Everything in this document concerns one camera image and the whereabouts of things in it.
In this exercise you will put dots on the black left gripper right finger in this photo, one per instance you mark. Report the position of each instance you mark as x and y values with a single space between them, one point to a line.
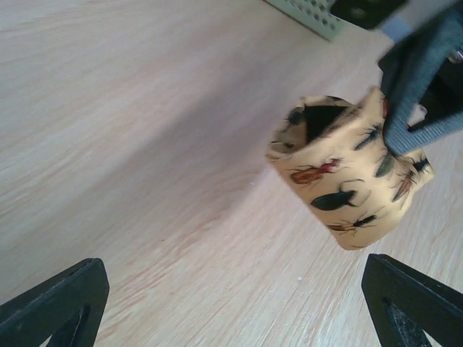
406 306

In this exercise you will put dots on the yellow beetle print tie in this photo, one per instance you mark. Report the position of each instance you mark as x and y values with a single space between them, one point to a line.
332 154

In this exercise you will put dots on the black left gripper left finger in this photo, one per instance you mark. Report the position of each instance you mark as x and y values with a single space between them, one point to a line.
65 310

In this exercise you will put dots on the green perforated plastic basket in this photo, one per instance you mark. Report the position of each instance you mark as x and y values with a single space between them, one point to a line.
313 14

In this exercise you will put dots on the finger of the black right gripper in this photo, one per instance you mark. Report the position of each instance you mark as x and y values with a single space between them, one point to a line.
423 88

